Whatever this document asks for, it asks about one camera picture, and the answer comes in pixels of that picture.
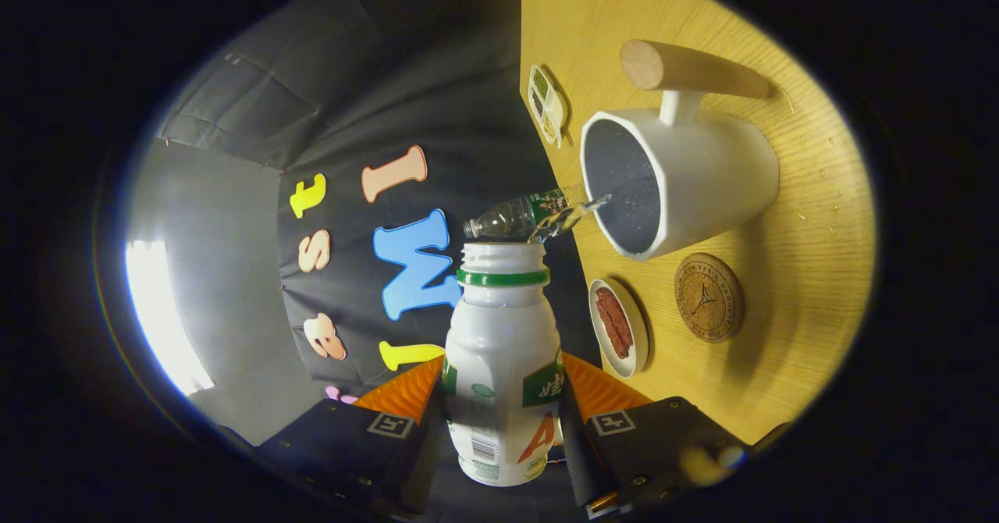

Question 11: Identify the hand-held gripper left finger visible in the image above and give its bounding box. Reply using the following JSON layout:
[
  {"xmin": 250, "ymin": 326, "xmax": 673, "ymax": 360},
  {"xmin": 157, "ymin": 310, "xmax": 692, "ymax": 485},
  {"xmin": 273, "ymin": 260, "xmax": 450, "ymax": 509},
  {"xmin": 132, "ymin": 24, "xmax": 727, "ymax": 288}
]
[{"xmin": 258, "ymin": 355, "xmax": 450, "ymax": 520}]

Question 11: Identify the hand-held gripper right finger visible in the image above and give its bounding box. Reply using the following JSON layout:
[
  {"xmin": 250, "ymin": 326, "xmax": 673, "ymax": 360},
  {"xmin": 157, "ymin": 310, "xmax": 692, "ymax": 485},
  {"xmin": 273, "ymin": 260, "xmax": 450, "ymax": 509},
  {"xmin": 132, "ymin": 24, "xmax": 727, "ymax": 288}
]
[{"xmin": 558, "ymin": 351, "xmax": 754, "ymax": 520}]

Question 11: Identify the white juice bottle green label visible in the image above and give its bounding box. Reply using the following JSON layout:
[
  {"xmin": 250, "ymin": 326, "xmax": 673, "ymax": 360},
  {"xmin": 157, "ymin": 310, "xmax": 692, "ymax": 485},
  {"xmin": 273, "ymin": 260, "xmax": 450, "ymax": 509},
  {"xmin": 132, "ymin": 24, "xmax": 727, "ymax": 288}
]
[{"xmin": 443, "ymin": 240, "xmax": 566, "ymax": 487}]

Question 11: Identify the round cork coaster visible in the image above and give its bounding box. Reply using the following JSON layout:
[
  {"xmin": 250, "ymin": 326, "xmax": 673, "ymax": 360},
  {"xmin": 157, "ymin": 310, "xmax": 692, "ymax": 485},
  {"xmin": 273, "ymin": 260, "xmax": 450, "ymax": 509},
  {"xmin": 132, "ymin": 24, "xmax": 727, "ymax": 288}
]
[{"xmin": 674, "ymin": 253, "xmax": 745, "ymax": 343}]

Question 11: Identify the white cup with wooden handle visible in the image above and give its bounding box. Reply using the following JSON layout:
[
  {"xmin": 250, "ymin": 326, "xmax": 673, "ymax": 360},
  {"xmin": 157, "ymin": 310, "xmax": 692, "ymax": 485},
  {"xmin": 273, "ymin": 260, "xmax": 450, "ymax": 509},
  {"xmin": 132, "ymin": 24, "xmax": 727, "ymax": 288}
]
[{"xmin": 580, "ymin": 39, "xmax": 781, "ymax": 262}]

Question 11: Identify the clear plastic water bottle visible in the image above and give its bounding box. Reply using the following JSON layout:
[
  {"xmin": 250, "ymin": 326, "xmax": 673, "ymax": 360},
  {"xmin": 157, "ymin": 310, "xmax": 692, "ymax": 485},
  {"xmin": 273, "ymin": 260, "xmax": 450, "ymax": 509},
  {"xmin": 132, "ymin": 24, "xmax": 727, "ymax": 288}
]
[{"xmin": 464, "ymin": 183, "xmax": 612, "ymax": 243}]

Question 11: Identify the red-brown meat slice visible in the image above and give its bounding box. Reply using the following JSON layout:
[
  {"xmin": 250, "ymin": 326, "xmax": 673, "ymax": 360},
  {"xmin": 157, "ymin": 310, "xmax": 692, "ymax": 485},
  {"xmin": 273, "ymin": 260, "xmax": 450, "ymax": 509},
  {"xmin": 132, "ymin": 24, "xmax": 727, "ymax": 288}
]
[{"xmin": 595, "ymin": 287, "xmax": 635, "ymax": 360}]

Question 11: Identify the white round plate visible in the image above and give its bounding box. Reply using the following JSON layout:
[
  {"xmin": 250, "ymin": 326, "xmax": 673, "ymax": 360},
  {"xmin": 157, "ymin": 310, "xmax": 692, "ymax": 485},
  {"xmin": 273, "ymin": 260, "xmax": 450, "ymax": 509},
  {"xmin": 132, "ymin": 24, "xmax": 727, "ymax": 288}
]
[{"xmin": 588, "ymin": 277, "xmax": 650, "ymax": 379}]

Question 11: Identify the wooden table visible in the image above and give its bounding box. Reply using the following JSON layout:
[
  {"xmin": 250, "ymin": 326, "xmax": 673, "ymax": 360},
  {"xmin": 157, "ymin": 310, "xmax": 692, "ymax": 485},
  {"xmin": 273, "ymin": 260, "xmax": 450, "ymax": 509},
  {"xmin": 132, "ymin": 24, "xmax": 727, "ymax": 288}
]
[{"xmin": 519, "ymin": 0, "xmax": 879, "ymax": 446}]

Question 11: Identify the white divided sauce dish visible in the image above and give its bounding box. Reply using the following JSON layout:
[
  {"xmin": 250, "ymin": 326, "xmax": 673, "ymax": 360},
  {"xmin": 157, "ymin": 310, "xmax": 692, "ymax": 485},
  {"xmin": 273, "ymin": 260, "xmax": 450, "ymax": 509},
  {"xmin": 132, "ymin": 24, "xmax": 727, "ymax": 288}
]
[{"xmin": 528, "ymin": 64, "xmax": 569, "ymax": 149}]

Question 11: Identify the black backdrop cloth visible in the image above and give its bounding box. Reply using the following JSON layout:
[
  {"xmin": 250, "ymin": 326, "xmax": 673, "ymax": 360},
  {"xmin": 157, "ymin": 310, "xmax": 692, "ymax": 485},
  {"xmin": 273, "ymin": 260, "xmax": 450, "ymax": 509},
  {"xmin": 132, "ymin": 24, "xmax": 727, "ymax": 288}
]
[{"xmin": 156, "ymin": 0, "xmax": 602, "ymax": 430}]

